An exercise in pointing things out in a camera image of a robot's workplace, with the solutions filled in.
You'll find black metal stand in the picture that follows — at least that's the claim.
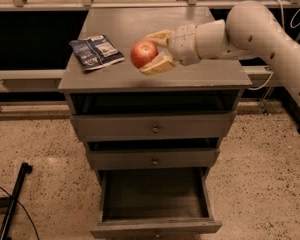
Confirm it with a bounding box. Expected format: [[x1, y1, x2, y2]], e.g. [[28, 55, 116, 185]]
[[0, 162, 32, 240]]

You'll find grey top drawer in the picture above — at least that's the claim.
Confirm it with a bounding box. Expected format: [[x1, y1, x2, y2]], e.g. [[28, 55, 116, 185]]
[[71, 112, 236, 142]]

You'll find grey drawer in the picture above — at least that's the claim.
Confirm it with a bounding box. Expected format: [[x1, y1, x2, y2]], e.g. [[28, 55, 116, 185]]
[[71, 112, 236, 142], [91, 167, 222, 238], [87, 148, 220, 170]]

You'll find grey bottom drawer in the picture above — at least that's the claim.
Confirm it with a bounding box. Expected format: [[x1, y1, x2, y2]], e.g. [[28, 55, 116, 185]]
[[91, 167, 222, 238]]

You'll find white cable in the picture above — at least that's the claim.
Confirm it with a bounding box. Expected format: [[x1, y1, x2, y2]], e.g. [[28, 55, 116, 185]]
[[245, 0, 300, 92]]

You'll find dark cabinet at right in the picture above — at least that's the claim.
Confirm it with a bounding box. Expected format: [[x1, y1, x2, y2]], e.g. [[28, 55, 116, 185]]
[[282, 90, 300, 134]]

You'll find red apple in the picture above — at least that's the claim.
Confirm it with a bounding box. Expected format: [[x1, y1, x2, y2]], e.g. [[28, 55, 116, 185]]
[[130, 40, 158, 68]]

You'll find grey wooden drawer cabinet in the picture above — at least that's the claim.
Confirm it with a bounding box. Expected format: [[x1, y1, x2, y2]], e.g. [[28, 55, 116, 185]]
[[58, 6, 253, 185]]

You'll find black floor cable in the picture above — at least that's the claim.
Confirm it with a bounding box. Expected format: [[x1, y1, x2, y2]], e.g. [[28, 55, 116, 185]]
[[0, 178, 41, 240]]

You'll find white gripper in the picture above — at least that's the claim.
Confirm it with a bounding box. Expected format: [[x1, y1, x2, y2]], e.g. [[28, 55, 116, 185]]
[[140, 24, 200, 75]]

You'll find metal railing frame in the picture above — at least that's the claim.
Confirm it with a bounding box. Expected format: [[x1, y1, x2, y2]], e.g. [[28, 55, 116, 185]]
[[0, 0, 300, 122]]

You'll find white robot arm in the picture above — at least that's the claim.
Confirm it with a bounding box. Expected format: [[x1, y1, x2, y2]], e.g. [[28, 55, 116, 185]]
[[141, 0, 300, 108]]

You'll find blue chip bag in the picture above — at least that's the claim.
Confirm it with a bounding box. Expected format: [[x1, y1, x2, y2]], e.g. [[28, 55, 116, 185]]
[[70, 35, 125, 72]]

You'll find grey middle drawer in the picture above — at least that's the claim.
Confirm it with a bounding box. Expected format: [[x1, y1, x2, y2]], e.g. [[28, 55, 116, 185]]
[[87, 148, 220, 170]]

